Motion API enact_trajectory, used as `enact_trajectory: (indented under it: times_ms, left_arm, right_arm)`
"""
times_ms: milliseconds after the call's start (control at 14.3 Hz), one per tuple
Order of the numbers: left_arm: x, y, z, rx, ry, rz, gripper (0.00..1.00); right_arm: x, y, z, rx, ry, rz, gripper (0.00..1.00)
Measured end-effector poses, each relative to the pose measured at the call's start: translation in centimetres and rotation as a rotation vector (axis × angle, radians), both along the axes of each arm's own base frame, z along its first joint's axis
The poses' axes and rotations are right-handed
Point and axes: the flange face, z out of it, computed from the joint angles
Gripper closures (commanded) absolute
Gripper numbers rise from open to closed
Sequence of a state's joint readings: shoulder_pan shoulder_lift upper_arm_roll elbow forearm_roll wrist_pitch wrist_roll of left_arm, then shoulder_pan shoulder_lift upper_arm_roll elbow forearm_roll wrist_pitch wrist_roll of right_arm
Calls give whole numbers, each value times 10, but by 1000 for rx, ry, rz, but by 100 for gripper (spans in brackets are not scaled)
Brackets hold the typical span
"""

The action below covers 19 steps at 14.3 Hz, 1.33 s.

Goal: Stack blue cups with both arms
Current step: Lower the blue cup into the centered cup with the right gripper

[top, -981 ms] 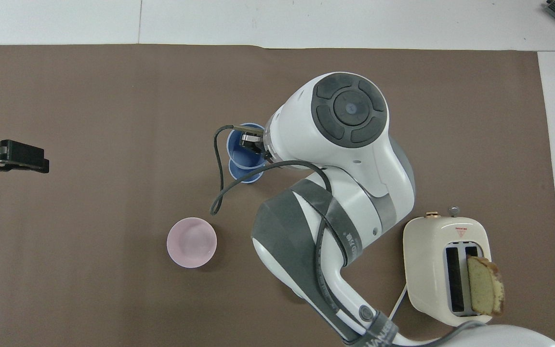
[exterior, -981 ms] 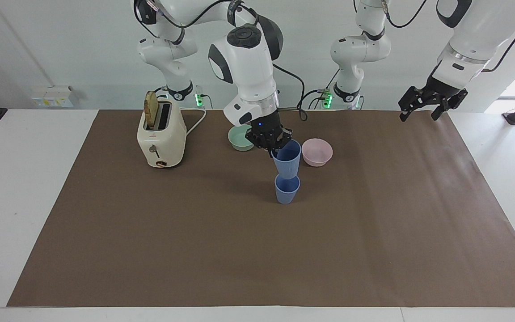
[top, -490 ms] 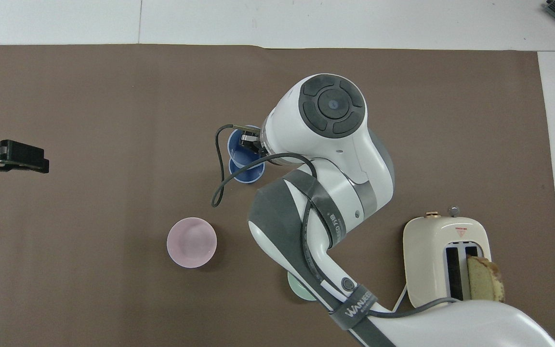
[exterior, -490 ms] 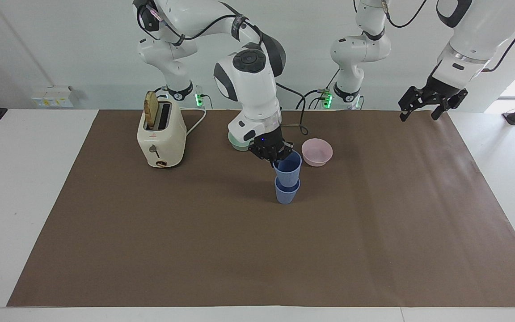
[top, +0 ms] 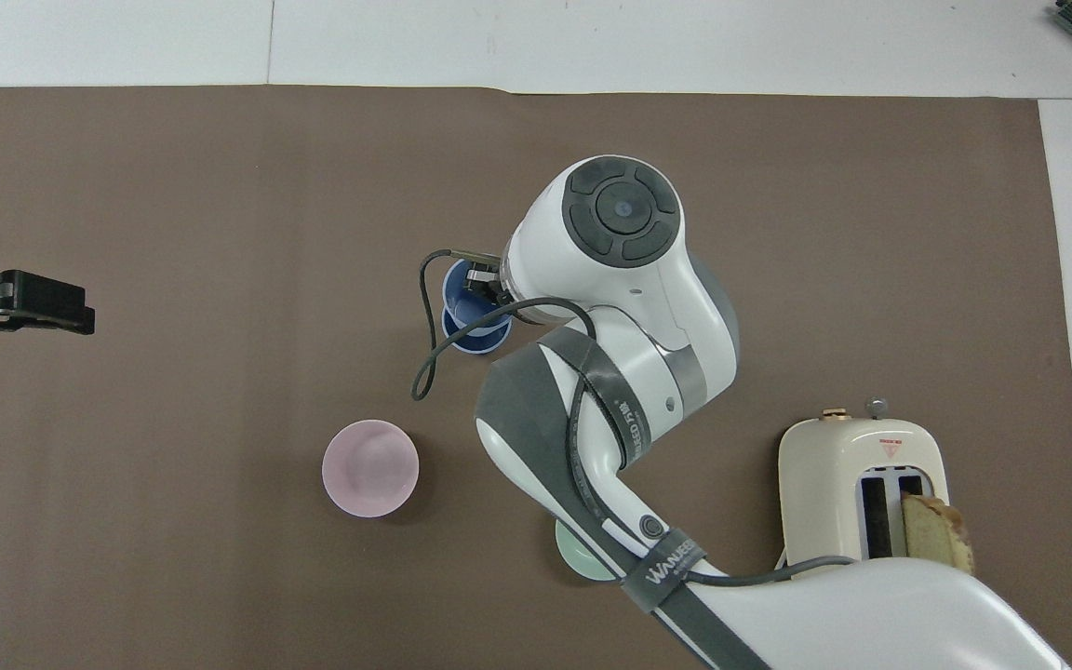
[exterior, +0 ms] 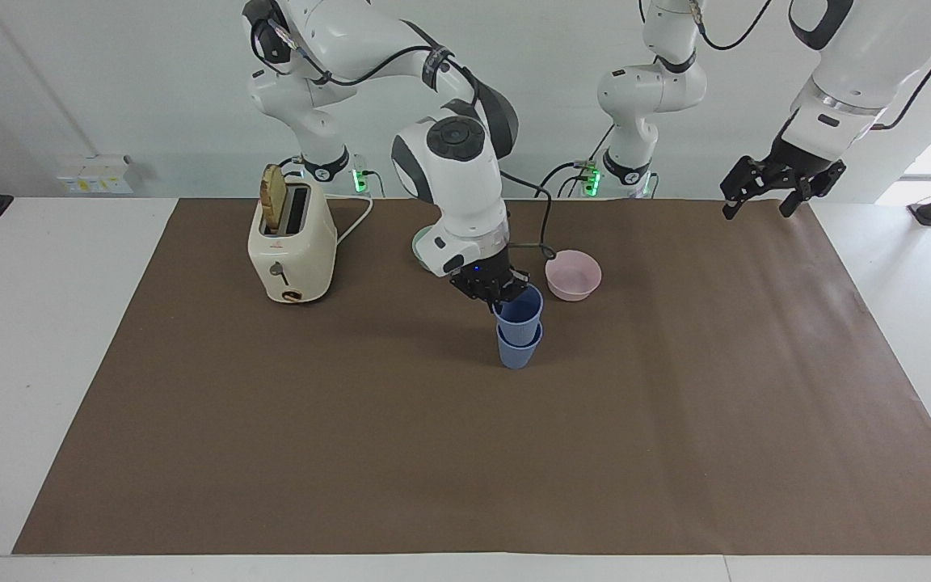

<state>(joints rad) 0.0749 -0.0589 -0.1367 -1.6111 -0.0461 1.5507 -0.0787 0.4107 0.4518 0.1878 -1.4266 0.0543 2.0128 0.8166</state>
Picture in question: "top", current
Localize cream toaster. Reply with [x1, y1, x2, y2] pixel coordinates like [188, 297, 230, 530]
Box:
[777, 398, 952, 570]

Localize bread slice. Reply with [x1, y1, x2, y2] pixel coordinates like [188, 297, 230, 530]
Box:
[901, 492, 977, 577]

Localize black cable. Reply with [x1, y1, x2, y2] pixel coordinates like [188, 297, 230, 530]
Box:
[410, 248, 859, 589]

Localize light green cup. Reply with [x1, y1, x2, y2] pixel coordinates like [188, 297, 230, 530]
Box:
[554, 518, 627, 583]

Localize blue cup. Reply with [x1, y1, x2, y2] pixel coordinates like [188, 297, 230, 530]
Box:
[442, 258, 503, 320]
[442, 303, 515, 357]

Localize pink cup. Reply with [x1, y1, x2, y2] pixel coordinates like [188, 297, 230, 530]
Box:
[321, 419, 421, 519]

